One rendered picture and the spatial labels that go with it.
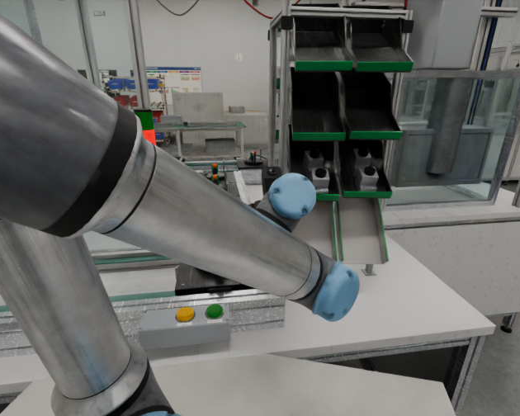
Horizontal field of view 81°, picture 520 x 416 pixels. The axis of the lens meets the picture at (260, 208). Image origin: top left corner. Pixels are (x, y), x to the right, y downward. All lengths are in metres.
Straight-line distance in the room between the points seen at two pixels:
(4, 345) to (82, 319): 0.63
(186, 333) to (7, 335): 0.43
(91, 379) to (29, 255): 0.17
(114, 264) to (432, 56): 1.64
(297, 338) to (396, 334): 0.27
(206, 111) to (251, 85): 3.60
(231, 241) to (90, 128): 0.14
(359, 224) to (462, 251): 1.10
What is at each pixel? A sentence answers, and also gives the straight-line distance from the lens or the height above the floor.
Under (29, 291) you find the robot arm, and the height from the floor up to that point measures 1.29.
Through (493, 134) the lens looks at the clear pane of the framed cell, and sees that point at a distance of 2.02.
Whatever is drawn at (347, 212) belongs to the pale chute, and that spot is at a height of 1.11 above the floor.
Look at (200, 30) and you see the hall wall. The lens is 11.45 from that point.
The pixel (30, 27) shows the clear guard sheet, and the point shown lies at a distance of 1.09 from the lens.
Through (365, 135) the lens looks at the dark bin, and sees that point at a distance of 0.85.
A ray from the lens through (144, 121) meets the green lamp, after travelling 0.95.
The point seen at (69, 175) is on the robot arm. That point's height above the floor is 1.43.
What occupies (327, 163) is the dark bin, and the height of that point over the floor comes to 1.26.
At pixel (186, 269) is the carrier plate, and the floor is 0.97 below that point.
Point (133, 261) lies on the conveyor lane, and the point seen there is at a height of 0.95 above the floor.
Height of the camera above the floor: 1.47
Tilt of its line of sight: 21 degrees down
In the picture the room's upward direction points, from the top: straight up
